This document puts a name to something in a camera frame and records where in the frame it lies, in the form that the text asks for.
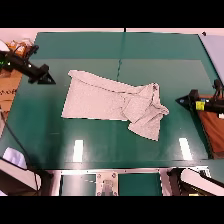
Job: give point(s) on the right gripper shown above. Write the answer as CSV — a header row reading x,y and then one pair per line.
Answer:
x,y
194,99

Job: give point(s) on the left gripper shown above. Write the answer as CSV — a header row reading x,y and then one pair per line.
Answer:
x,y
38,73

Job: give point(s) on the grey shirt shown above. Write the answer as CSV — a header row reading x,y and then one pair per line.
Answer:
x,y
96,98

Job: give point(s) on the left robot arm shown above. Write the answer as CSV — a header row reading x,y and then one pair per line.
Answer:
x,y
16,61

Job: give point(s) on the brown cardboard box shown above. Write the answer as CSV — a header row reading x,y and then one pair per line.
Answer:
x,y
8,90

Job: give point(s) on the brown garment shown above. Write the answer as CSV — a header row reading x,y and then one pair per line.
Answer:
x,y
215,128

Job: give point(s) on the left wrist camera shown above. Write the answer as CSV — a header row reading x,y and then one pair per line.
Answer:
x,y
32,50

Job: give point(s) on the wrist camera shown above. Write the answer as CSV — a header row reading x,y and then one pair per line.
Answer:
x,y
32,50
218,86

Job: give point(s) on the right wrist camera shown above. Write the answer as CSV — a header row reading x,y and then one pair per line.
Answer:
x,y
218,86

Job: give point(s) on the silver frame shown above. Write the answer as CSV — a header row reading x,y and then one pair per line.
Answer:
x,y
106,181

